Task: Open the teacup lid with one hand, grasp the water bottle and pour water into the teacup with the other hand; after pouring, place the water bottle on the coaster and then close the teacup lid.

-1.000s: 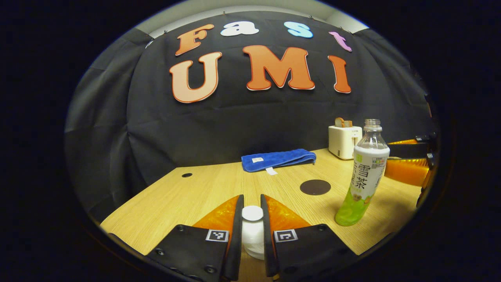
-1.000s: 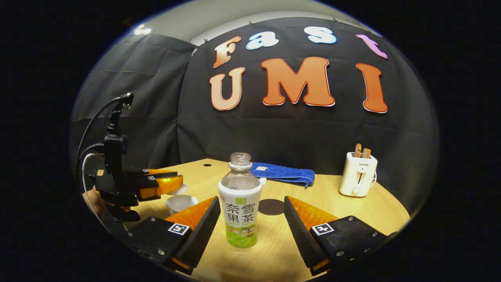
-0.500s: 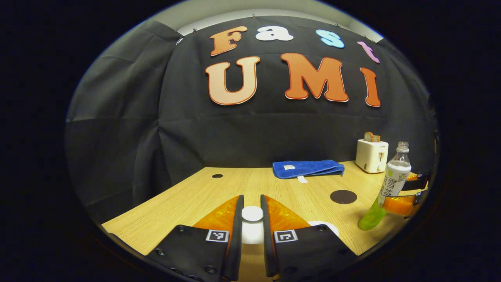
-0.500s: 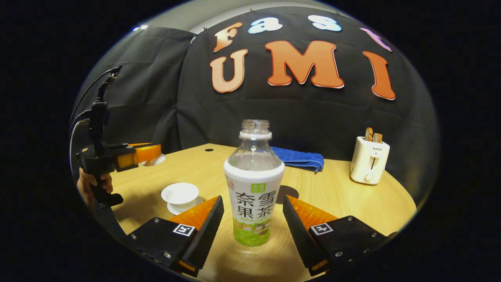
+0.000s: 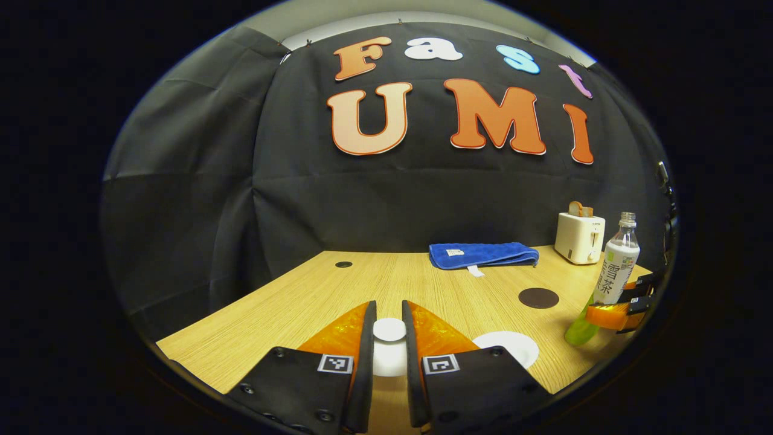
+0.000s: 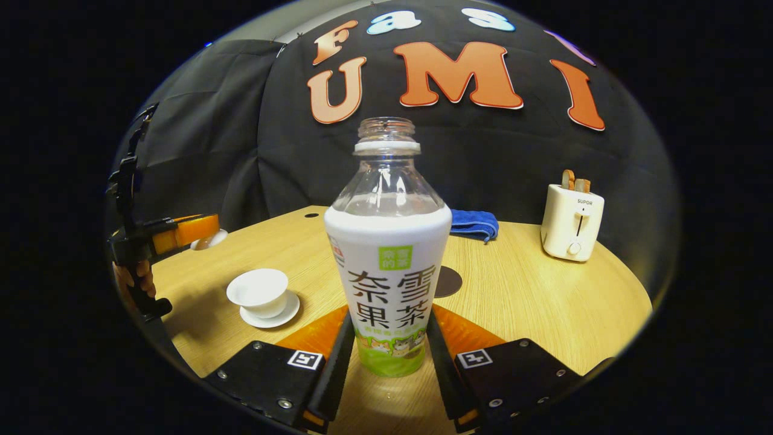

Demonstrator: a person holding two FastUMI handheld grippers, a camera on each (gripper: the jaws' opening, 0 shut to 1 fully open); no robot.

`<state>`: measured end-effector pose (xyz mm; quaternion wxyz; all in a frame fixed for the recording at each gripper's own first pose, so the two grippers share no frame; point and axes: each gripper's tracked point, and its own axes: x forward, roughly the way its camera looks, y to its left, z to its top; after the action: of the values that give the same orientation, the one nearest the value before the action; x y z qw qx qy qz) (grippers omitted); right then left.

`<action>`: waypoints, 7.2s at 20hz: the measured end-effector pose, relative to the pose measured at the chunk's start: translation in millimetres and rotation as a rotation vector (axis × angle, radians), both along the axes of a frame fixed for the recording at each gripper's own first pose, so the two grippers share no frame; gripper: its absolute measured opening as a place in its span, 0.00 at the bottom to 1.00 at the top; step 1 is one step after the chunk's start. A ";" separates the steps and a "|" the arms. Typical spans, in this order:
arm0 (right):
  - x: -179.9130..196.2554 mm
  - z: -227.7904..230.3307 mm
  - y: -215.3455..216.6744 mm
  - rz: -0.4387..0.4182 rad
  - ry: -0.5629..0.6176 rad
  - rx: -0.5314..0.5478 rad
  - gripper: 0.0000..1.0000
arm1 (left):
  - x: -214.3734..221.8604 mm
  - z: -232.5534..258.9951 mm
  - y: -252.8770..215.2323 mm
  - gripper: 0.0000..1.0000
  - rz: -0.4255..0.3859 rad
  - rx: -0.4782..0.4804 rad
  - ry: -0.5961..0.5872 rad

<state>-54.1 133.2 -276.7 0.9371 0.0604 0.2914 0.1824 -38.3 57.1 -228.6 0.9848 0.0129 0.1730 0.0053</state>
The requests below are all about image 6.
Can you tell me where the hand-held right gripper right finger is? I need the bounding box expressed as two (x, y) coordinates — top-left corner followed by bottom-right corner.
(426, 305), (585, 433)

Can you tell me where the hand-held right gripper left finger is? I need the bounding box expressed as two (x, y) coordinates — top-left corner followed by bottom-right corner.
(205, 305), (358, 433)

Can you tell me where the white teacup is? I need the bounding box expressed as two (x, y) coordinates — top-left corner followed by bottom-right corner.
(226, 268), (289, 319)

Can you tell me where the dark round coaster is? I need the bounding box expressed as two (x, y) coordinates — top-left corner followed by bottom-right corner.
(434, 266), (463, 299)

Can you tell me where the clear water bottle white label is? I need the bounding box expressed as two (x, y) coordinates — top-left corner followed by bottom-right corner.
(324, 117), (453, 378)

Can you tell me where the white saucer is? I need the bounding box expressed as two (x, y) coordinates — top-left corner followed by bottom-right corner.
(240, 290), (301, 329)

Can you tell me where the blue towel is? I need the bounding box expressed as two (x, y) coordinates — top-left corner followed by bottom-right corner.
(450, 209), (500, 243)

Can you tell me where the white toaster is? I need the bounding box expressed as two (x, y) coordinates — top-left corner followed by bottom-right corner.
(540, 184), (605, 262)

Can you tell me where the black backdrop cloth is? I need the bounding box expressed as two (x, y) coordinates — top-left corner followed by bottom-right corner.
(112, 0), (681, 245)

